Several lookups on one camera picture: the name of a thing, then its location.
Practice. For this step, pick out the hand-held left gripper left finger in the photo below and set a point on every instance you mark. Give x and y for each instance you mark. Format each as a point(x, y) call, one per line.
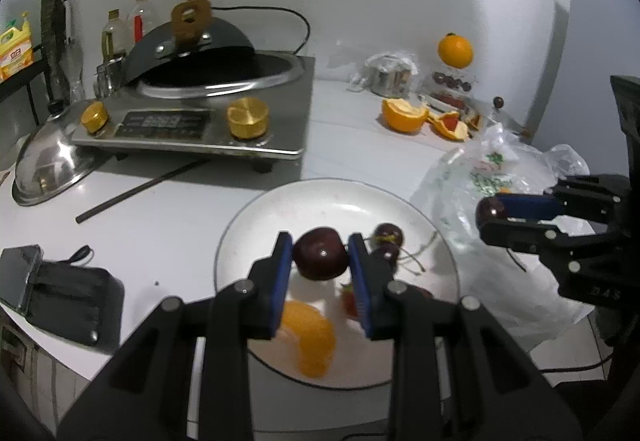
point(280, 281)

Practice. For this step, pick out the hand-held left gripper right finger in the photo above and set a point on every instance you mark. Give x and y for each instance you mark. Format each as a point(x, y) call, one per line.
point(359, 281)

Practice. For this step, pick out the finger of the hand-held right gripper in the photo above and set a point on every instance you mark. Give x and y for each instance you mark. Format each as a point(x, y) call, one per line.
point(530, 207)
point(520, 236)

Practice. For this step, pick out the orange segment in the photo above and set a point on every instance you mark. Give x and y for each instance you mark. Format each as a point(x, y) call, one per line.
point(312, 338)

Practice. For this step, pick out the white plate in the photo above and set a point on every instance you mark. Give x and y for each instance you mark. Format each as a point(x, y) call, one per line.
point(300, 206)

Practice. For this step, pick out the clear printed plastic bag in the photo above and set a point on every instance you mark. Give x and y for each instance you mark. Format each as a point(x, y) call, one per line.
point(450, 201)

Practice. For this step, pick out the orange peel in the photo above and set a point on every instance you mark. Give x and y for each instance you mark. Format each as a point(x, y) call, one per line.
point(457, 133)

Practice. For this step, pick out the tiered glass container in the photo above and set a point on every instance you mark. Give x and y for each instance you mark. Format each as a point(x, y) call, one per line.
point(450, 86)

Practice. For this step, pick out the halved orange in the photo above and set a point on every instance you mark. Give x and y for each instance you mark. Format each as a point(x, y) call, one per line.
point(400, 116)

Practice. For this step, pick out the black rod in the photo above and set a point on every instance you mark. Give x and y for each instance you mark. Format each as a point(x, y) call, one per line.
point(145, 188)

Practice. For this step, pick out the gold cooker knob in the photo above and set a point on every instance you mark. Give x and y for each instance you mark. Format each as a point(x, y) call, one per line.
point(248, 117)
point(95, 117)

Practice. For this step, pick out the whole orange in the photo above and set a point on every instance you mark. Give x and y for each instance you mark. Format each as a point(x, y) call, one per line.
point(455, 51)

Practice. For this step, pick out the steel induction cooker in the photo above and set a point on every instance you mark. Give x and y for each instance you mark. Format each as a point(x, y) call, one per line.
point(200, 126)

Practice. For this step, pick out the small steel cup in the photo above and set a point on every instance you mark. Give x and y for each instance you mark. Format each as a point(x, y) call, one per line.
point(390, 78)

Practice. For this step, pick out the black pouch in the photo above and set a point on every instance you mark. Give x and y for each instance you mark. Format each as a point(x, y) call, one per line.
point(75, 301)

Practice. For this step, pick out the steel wok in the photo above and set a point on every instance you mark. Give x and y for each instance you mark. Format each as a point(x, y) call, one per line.
point(270, 71)

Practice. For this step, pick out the steel dome lid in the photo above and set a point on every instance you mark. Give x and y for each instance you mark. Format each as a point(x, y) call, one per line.
point(50, 161)

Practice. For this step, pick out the small glass jar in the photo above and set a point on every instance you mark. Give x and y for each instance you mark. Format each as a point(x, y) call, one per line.
point(102, 78)

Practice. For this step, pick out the clear glass bottle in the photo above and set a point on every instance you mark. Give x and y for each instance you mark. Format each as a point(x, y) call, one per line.
point(75, 71)

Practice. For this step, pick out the dark oil bottle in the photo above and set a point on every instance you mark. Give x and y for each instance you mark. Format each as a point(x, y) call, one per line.
point(114, 38)

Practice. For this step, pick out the red label plastic bottle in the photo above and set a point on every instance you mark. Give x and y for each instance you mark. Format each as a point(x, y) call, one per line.
point(141, 18)

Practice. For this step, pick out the black metal rack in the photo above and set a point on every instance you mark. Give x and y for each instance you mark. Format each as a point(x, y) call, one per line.
point(20, 76)

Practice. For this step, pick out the yellow oil jug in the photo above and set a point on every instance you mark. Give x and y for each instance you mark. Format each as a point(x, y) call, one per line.
point(15, 48)

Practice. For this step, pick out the dark metal post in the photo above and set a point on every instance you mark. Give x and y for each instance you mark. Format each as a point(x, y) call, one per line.
point(52, 21)

